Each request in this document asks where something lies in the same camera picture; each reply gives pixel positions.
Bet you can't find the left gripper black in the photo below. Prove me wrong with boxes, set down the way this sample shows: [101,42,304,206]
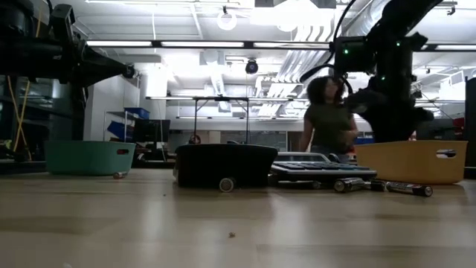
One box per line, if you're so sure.
[50,36,129,85]

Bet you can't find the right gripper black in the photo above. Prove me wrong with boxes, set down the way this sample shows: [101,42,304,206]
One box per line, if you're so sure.
[367,87,435,144]

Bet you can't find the black AA battery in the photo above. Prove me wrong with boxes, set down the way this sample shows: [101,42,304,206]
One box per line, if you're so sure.
[332,177,387,194]
[385,181,434,198]

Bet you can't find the silver desk calculator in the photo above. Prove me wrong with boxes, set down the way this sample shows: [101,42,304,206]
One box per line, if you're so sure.
[269,151,379,184]

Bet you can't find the black desk calculator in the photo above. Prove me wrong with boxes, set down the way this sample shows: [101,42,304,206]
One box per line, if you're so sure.
[173,143,279,188]

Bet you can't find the long ceiling light strip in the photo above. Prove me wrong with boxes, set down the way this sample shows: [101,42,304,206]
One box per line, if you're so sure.
[86,39,153,48]
[434,44,476,51]
[160,40,245,48]
[252,41,330,50]

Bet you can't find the yellow plastic bin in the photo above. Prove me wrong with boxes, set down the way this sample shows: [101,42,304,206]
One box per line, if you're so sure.
[354,139,469,185]

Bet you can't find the blue tilted storage bin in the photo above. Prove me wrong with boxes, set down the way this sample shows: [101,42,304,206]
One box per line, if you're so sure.
[106,121,135,143]

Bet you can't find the red box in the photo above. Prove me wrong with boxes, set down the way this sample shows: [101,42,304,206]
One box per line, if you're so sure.
[452,117,466,141]

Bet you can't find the person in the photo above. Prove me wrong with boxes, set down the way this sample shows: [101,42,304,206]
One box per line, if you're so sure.
[300,75,360,163]

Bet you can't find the black computer monitor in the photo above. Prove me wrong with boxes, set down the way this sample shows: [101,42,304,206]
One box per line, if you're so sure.
[133,118,172,144]

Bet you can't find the green plastic bin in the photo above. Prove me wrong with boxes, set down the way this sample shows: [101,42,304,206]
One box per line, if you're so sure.
[44,140,137,176]

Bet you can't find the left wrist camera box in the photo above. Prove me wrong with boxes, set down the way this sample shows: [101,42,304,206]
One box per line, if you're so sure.
[50,3,77,42]

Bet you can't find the yellow cable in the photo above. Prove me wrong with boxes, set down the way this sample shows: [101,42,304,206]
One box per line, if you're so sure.
[6,14,42,162]

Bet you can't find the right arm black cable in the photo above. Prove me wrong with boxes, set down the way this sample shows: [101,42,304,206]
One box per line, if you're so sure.
[299,0,358,96]

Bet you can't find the white ring ceiling fixture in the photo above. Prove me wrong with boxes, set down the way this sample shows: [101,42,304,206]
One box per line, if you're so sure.
[216,10,239,32]

